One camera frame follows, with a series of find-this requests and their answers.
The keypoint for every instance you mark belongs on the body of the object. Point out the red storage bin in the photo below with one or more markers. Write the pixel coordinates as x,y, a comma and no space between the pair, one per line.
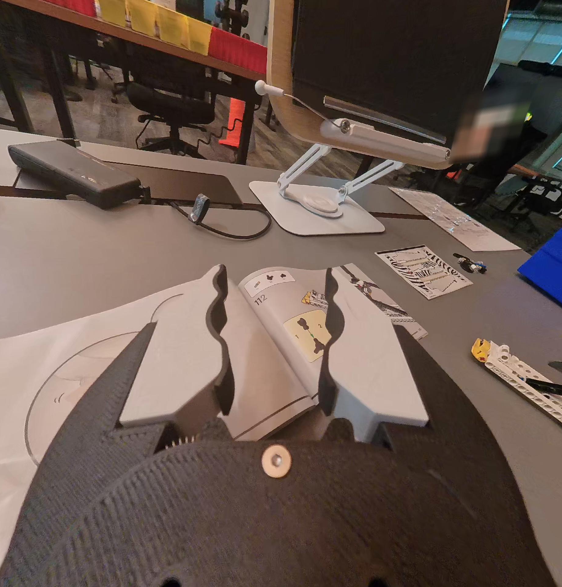
237,50
74,5

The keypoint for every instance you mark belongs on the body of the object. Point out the yellow storage bin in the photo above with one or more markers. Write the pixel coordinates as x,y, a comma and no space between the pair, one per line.
112,10
173,25
199,36
142,16

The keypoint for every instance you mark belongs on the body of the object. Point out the white toy beam assembly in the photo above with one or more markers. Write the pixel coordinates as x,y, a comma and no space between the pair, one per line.
515,376

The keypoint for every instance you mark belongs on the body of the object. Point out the laptop on stand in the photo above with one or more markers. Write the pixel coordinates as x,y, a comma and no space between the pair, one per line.
391,46

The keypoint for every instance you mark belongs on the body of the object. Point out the pile of small toy bricks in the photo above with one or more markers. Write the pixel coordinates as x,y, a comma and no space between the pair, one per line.
469,263

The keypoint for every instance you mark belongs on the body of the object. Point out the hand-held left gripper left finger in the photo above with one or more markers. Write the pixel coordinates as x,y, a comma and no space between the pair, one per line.
175,367

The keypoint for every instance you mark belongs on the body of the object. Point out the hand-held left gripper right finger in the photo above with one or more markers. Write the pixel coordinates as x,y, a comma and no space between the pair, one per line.
377,371

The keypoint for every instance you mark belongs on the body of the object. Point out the long wooden workbench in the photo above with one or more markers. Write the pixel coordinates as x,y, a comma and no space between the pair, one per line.
171,48

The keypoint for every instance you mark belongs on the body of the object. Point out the silver monitor stand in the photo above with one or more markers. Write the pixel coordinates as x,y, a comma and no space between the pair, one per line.
308,215

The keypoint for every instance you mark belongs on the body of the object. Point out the white printed paper sheet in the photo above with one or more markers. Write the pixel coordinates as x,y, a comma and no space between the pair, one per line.
455,215

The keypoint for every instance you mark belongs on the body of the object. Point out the blue storage bin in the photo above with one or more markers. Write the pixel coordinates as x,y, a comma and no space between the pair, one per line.
551,266

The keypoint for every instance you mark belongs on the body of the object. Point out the black office chair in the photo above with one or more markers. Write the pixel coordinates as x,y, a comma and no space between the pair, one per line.
171,105

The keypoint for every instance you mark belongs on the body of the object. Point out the zebra sticker sheet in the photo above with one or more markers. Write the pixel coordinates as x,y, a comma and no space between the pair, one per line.
423,273

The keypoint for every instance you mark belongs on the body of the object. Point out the grey power brick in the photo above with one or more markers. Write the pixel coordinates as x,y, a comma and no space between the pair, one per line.
70,169

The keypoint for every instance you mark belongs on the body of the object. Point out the instruction booklet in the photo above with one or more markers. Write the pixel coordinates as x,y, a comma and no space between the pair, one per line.
272,357

